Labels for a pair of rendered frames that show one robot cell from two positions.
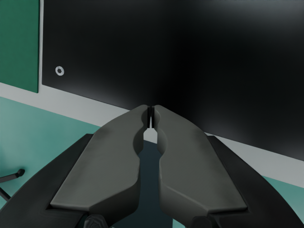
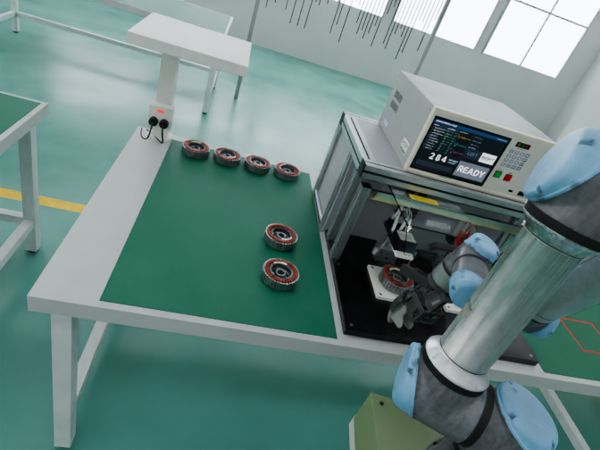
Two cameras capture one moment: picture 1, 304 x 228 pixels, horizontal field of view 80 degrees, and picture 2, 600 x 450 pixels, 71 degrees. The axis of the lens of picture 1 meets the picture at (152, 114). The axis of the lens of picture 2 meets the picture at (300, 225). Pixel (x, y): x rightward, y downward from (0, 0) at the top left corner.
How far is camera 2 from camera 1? 1.19 m
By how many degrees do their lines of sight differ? 79
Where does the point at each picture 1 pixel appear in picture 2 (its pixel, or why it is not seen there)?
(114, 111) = (369, 343)
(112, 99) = (371, 331)
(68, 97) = (350, 339)
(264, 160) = not seen: hidden behind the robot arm
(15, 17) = (325, 315)
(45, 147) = not seen: outside the picture
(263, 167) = not seen: hidden behind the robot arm
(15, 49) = (326, 324)
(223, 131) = (407, 337)
